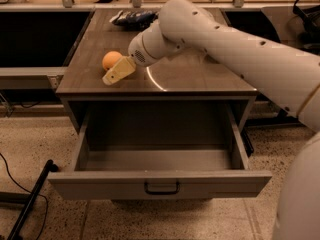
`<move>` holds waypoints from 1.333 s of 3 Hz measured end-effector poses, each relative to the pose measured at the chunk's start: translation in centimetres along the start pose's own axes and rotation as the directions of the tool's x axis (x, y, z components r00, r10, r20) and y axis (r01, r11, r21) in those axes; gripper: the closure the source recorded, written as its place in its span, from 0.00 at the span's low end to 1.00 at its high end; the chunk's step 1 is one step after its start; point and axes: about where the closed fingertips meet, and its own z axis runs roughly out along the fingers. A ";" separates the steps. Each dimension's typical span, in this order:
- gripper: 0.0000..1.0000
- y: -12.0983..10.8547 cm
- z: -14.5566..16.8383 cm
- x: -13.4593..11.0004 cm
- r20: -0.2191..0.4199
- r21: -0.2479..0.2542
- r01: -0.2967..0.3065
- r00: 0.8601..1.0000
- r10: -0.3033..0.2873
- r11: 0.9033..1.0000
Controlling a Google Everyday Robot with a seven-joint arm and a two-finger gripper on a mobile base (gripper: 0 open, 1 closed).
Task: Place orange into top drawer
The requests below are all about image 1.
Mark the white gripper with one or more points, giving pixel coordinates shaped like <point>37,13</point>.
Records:
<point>137,51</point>

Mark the dark blue snack bag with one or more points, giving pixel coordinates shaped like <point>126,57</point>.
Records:
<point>134,19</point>

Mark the black stand leg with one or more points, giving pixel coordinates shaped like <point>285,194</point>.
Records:
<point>50,166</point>

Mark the orange fruit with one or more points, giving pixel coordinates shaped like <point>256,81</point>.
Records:
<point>110,59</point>

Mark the black drawer handle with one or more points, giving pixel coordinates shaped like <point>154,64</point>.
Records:
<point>161,188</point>

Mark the open grey top drawer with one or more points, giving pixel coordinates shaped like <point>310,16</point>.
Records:
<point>198,145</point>

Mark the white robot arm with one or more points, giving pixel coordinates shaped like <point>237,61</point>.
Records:
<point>287,76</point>

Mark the grey wooden drawer cabinet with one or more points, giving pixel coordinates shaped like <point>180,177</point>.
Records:
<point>188,75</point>

